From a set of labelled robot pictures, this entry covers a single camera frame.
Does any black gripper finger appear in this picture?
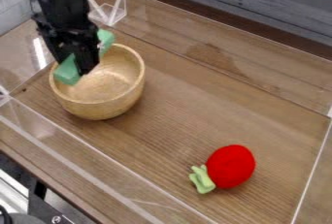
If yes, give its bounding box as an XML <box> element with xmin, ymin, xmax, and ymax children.
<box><xmin>71</xmin><ymin>37</ymin><xmax>100</xmax><ymax>76</ymax></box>
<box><xmin>47</xmin><ymin>41</ymin><xmax>72</xmax><ymax>64</ymax></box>

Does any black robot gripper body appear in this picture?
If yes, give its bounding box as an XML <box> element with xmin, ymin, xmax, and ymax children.
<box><xmin>33</xmin><ymin>0</ymin><xmax>97</xmax><ymax>51</ymax></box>

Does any green foam block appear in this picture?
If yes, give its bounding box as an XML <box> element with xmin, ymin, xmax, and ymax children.
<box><xmin>53</xmin><ymin>29</ymin><xmax>115</xmax><ymax>85</ymax></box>

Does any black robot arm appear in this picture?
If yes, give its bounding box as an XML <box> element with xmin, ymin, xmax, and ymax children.
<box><xmin>32</xmin><ymin>0</ymin><xmax>100</xmax><ymax>76</ymax></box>

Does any brown wooden bowl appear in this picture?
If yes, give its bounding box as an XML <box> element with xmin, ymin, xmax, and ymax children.
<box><xmin>48</xmin><ymin>44</ymin><xmax>146</xmax><ymax>120</ymax></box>

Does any red plush strawberry toy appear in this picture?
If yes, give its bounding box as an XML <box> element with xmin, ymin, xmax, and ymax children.
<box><xmin>187</xmin><ymin>144</ymin><xmax>257</xmax><ymax>194</ymax></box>

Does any clear acrylic corner bracket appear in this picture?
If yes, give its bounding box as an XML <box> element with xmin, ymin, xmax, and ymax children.
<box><xmin>88</xmin><ymin>0</ymin><xmax>127</xmax><ymax>26</ymax></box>

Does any clear acrylic tray wall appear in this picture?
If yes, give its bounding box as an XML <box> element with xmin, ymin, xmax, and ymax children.
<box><xmin>0</xmin><ymin>91</ymin><xmax>217</xmax><ymax>224</ymax></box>

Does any black table leg bracket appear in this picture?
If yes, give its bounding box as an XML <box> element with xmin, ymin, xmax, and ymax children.
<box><xmin>27</xmin><ymin>179</ymin><xmax>76</xmax><ymax>224</ymax></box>

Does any black cable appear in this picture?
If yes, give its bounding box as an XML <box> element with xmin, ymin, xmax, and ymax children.
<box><xmin>0</xmin><ymin>202</ymin><xmax>14</xmax><ymax>224</ymax></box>

